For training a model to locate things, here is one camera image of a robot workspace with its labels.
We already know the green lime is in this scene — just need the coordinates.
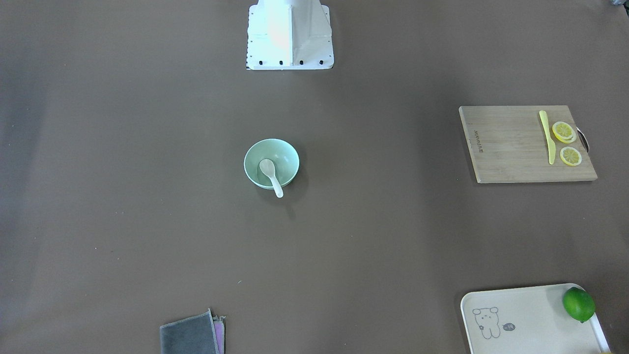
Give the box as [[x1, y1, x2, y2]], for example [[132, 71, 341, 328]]
[[562, 287, 596, 323]]

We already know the white ceramic spoon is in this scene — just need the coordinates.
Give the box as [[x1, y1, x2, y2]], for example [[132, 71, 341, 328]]
[[259, 159, 284, 199]]

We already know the yellow plastic knife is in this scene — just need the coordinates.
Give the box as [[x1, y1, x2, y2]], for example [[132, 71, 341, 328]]
[[539, 110, 556, 165]]

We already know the lemon slice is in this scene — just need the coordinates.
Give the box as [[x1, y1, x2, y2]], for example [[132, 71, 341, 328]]
[[560, 147, 582, 167]]

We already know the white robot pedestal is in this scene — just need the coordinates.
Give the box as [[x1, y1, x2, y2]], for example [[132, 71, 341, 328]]
[[246, 0, 335, 70]]

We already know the green ceramic bowl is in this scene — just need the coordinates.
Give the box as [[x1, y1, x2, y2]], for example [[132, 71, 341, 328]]
[[243, 139, 300, 190]]

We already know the grey folded cloth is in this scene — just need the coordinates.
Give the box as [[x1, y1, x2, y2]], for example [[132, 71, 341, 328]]
[[160, 309, 226, 354]]

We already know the cream serving tray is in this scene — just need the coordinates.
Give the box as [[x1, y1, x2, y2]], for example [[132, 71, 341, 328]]
[[460, 284, 611, 354]]

